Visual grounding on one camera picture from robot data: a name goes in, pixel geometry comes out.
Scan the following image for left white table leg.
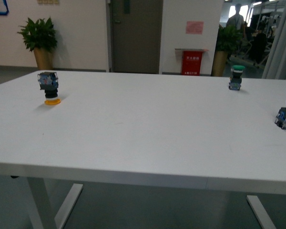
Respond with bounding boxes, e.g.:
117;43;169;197
23;177;83;229

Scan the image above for white wall switches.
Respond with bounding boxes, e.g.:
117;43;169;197
37;0;60;5

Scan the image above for yellow mushroom push button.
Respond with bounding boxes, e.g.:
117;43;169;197
38;72;61;105

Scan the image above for potted plant gold pot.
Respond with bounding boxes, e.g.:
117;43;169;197
211;25;242;77
18;18;58;70

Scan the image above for white table leg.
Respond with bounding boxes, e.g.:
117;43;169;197
246;195;276;229
23;177;83;229

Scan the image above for right white table leg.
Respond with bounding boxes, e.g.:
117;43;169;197
246;195;276;229

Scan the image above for green mushroom push button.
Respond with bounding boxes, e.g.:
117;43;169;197
229;65;245;91

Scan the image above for red fire extinguisher box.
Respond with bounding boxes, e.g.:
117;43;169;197
175;48;209;76

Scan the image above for grey door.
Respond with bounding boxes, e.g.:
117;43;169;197
110;0;163;74

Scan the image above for person in background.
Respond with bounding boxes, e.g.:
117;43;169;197
226;3;245;31

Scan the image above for pink paper notice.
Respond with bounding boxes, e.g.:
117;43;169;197
185;21;204;35

